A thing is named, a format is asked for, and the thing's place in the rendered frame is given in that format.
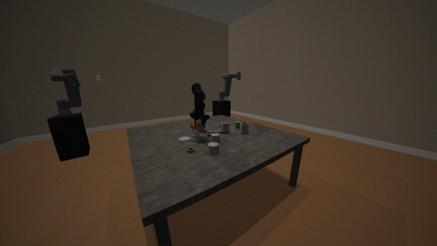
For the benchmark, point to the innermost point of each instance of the orange-brown ring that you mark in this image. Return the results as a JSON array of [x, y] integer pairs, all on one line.
[[190, 150]]

